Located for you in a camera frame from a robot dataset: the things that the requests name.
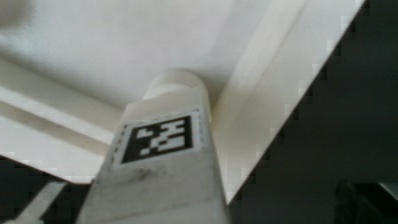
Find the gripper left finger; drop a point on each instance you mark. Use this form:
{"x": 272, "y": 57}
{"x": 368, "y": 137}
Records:
{"x": 36, "y": 208}

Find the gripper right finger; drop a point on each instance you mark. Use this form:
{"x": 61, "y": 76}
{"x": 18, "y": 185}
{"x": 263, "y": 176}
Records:
{"x": 365, "y": 204}

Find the white table leg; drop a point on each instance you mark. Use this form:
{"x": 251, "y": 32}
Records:
{"x": 158, "y": 183}

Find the white square tabletop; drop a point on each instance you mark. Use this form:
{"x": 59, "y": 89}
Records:
{"x": 86, "y": 48}

